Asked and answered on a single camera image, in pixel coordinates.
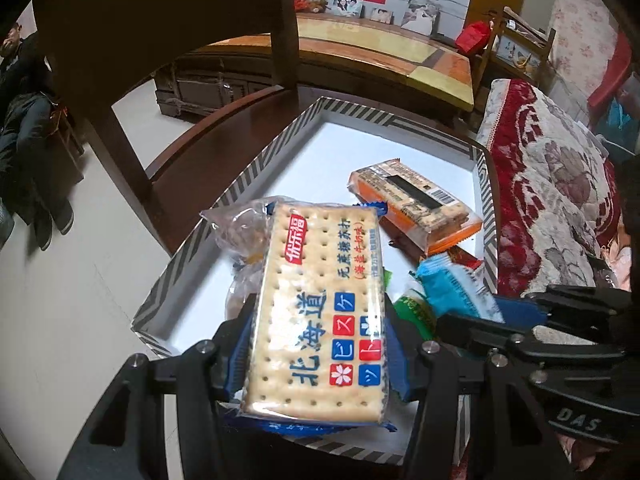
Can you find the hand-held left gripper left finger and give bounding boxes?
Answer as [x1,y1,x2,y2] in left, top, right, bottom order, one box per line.
[60,292,261,480]

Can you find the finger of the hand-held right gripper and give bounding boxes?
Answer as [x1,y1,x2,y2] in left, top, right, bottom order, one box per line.
[436,312,551,361]
[492,284,640,332]

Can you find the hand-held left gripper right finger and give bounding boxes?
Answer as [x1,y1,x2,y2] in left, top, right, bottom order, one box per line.
[386,309,571,480]

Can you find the blue snack packet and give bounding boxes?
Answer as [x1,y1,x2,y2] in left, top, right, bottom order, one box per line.
[410,254,503,323]

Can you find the green round biscuit packet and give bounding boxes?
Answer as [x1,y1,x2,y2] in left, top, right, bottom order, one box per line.
[392,280,438,346]

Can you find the red snack packet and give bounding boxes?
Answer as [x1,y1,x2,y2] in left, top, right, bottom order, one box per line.
[445,246,485,273]

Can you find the cream cracker packet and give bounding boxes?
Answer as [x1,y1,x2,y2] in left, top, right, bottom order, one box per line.
[240,200,398,433]

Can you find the clear bag brown pastry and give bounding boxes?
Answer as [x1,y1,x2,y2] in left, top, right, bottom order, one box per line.
[200,199,273,321]

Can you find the orange cracker packet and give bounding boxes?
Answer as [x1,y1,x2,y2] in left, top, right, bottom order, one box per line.
[348,159,483,256]

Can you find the striped cardboard box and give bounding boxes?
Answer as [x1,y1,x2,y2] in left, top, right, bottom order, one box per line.
[131,95,498,466]

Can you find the floral plush blanket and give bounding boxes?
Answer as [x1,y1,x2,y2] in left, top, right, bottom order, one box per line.
[475,77,626,301]

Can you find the wooden rack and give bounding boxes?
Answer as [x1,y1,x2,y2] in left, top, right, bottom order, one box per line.
[480,7,558,91]

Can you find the red bag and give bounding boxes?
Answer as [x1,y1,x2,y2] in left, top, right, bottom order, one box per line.
[455,20,493,56]

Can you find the small wooden stool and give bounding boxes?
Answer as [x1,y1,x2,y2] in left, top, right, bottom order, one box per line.
[50,102,86,171]

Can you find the wooden low cabinet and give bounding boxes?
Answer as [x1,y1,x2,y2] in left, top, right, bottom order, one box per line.
[154,12,476,133]

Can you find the floral curtain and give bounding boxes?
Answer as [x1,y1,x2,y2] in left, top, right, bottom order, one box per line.
[547,0,621,126]

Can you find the large photo print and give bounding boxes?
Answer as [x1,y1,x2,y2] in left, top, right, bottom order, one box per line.
[400,0,441,36]

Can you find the dark wooden chair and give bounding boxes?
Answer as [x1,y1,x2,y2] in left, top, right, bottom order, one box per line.
[32,0,351,261]

